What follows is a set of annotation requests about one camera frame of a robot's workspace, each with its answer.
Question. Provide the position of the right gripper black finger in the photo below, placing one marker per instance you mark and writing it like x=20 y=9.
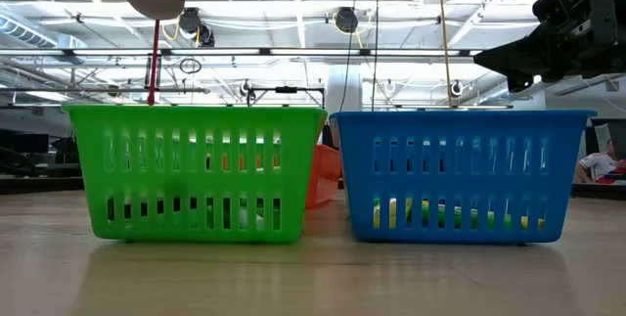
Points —
x=528 y=59

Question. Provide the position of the yellow slim highlighter pen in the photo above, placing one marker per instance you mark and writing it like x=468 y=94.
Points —
x=392 y=212
x=524 y=221

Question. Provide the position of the blue plastic basket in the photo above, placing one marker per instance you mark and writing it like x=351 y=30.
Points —
x=460 y=125

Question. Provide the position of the person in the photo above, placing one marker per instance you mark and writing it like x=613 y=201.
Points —
x=599 y=164

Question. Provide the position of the long ceiling light bar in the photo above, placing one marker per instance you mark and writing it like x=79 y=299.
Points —
x=313 y=52

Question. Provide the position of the orange plastic basket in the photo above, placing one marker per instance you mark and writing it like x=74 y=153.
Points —
x=323 y=179

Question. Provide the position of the black background gantry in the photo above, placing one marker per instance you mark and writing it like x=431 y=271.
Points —
x=286 y=89

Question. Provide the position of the green plastic basket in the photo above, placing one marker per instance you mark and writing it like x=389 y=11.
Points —
x=195 y=120

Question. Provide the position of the dark background workstation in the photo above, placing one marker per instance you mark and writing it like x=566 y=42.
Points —
x=29 y=149

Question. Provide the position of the grey horizontal rail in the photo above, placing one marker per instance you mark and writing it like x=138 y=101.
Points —
x=98 y=90

